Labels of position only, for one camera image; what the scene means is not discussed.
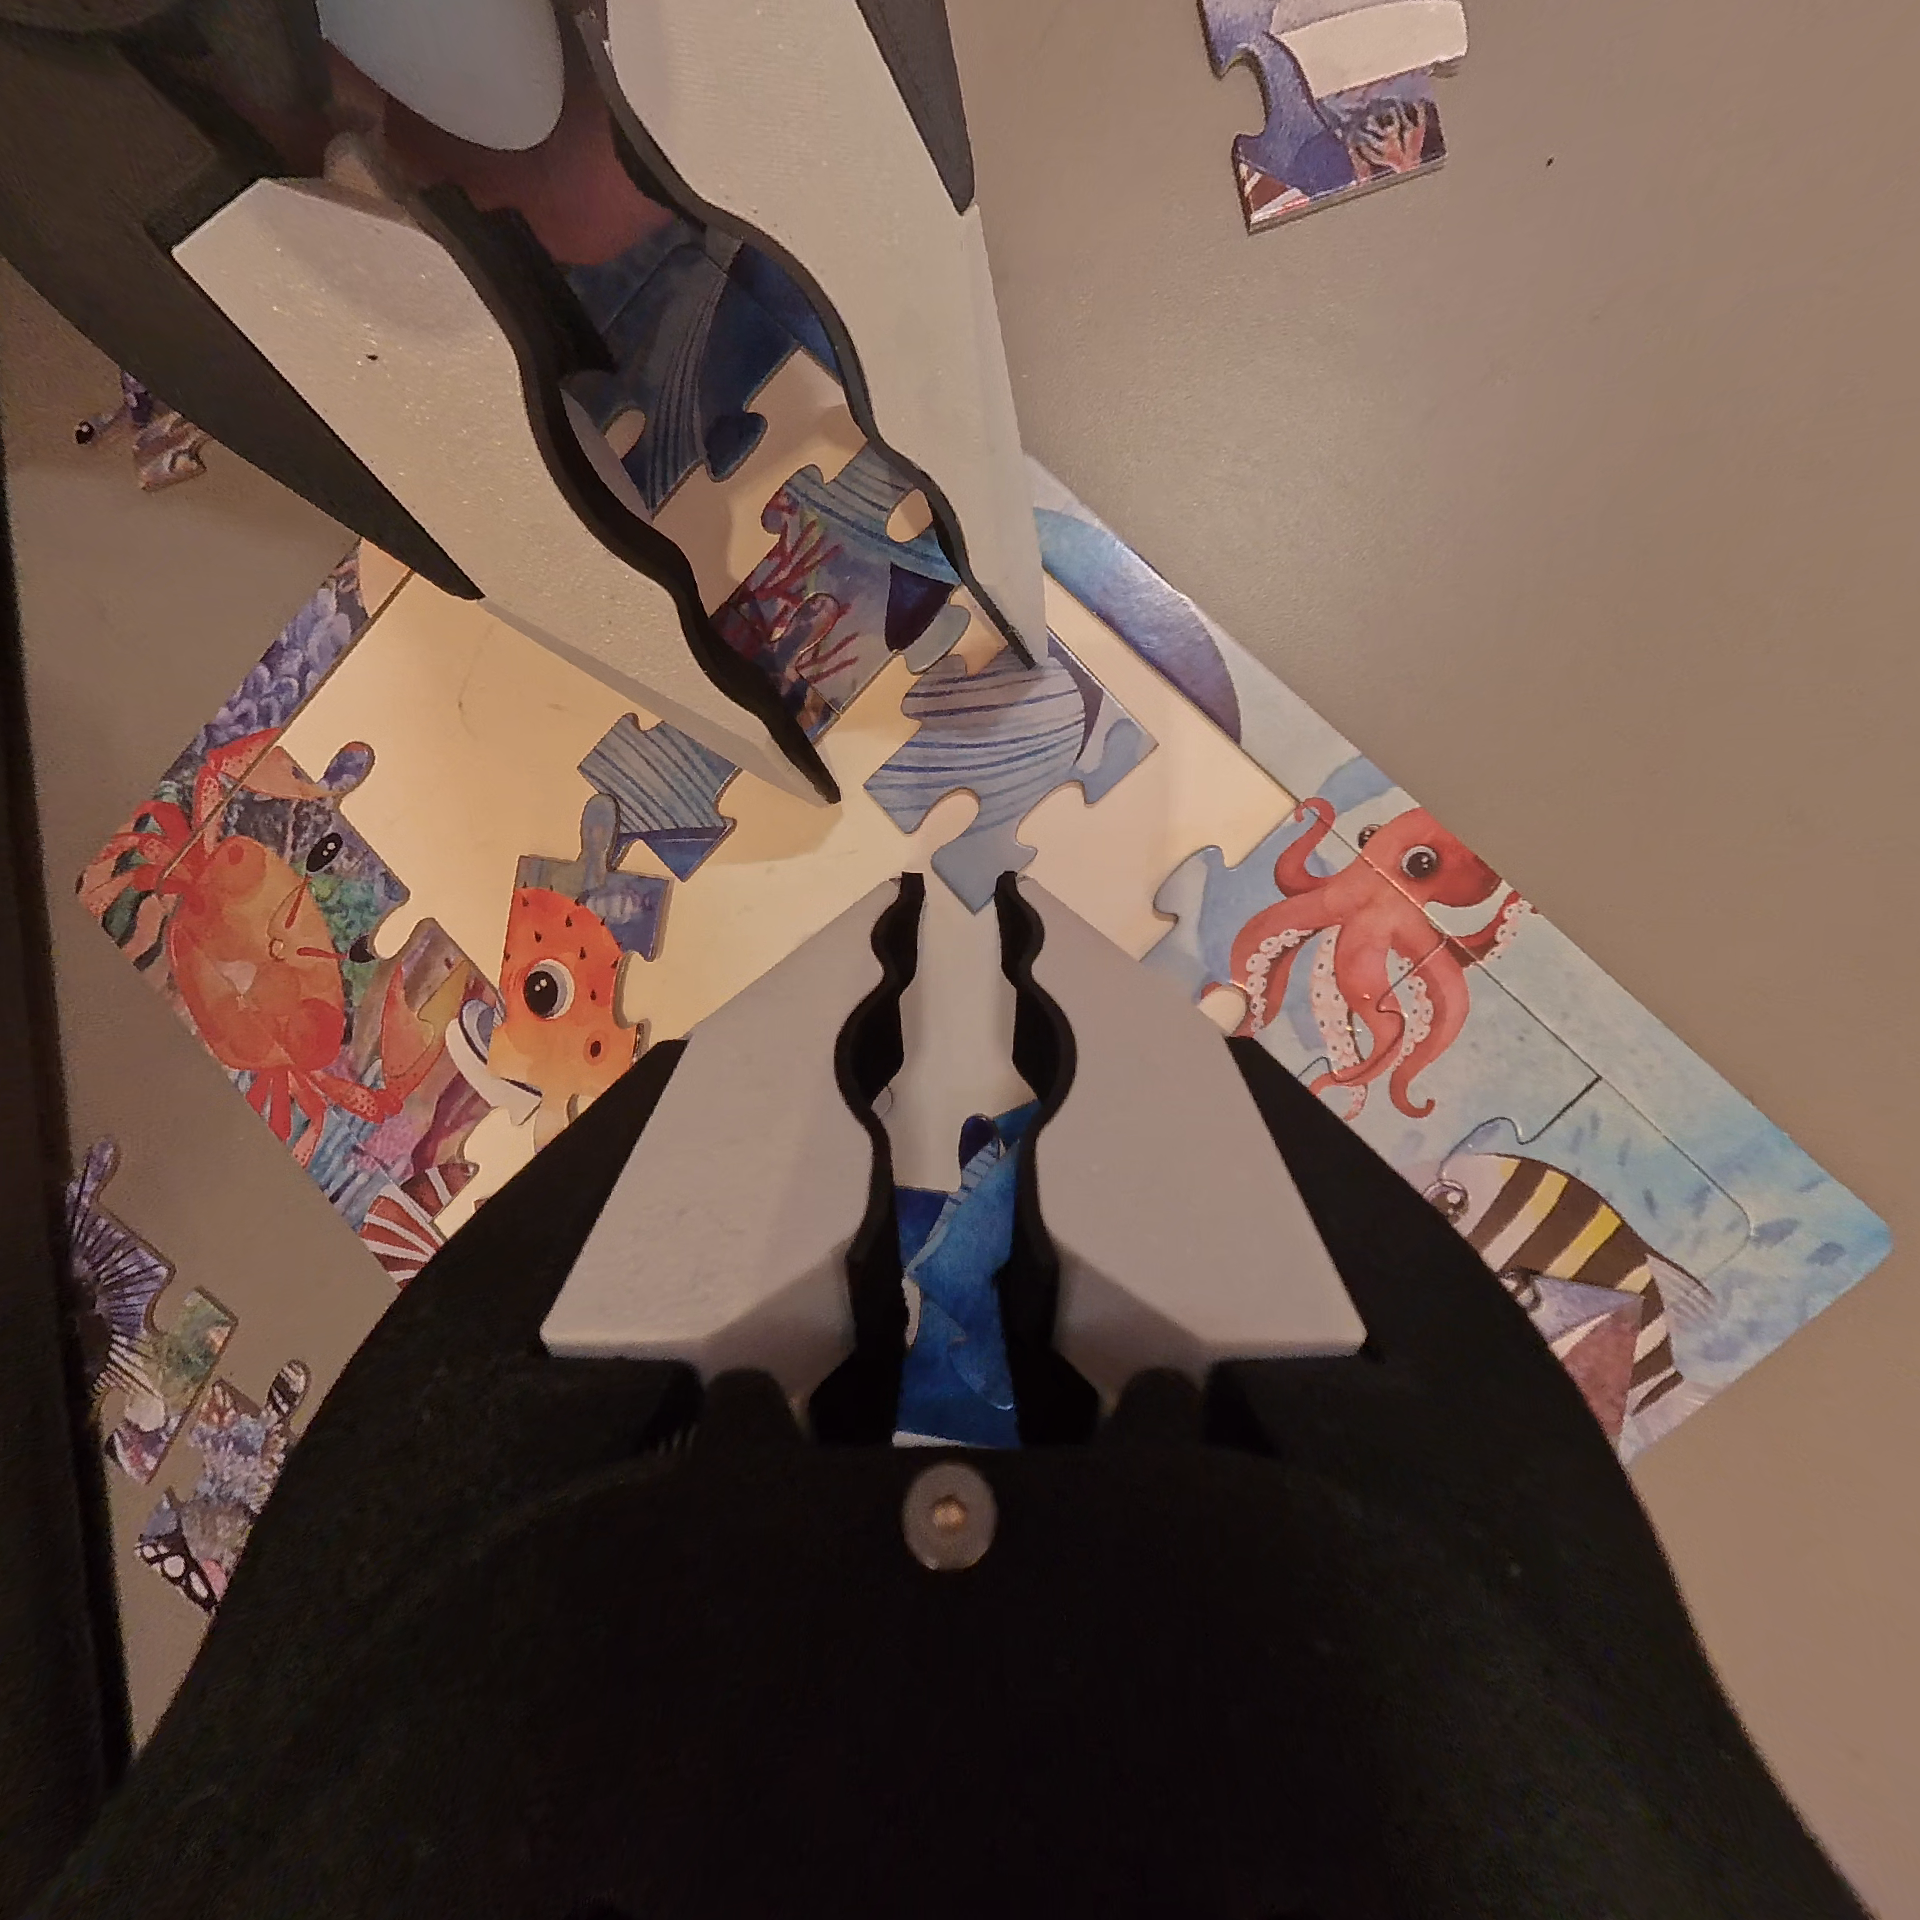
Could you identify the blue whale eye puzzle piece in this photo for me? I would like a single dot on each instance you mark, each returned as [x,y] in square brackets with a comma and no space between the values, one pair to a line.
[961,1245]

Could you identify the ocean print puzzle board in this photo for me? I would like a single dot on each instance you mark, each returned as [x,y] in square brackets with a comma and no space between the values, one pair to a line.
[480,704]

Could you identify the purple seahorse loose piece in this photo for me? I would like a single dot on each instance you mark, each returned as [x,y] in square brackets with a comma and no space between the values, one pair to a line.
[165,441]

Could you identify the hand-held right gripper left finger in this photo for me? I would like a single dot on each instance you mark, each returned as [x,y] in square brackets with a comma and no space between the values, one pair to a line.
[704,1201]

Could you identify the black perforated pad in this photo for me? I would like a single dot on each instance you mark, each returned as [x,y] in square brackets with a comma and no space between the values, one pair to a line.
[45,1201]

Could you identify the orange pufferfish puzzle piece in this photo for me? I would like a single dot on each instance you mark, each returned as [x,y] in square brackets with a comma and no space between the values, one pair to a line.
[569,975]

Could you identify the grey blue red-striped puzzle piece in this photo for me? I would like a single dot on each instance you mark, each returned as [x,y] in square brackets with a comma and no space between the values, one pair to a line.
[1350,136]

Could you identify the group of assembled puzzle pieces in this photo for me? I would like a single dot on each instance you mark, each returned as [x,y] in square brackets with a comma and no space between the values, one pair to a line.
[1350,932]

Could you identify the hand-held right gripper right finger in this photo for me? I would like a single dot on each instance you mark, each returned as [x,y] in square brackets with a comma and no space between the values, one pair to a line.
[1200,1201]

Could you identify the pile of loose puzzle pieces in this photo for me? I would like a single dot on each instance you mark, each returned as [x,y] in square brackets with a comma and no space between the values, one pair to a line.
[149,1349]

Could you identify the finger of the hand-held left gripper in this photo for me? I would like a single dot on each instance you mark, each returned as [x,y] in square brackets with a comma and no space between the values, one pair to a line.
[389,389]
[839,182]

